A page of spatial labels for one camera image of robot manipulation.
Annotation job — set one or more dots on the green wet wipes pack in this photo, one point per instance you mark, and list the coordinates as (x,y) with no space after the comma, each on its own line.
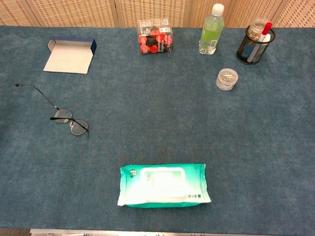
(162,186)

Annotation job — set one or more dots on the woven rattan folding screen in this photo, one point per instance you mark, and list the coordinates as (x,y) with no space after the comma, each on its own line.
(73,12)

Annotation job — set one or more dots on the dark round jar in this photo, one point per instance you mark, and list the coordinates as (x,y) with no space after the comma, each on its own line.
(243,58)

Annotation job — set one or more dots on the clear bottle green label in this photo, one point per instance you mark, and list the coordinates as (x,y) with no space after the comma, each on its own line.
(210,34)

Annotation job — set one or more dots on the tall clear plastic jar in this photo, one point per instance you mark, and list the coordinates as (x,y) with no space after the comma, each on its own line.
(257,27)

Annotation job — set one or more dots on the blue cardboard box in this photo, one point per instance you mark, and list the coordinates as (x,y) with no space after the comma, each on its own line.
(69,57)

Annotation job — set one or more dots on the aluminium table edge rail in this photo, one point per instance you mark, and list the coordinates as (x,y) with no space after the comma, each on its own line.
(147,232)

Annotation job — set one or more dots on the thin black metal eyeglasses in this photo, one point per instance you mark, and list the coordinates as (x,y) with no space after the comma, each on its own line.
(63,114)

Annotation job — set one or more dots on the small round clear jar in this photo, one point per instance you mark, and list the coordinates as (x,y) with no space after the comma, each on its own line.
(227,79)

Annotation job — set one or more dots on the blue felt table cloth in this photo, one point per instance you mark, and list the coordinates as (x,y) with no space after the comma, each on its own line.
(157,110)

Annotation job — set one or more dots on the small blue block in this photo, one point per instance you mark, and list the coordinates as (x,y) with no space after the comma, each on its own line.
(247,51)

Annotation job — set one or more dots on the white marker red cap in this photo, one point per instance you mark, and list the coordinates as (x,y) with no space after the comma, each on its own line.
(267,28)

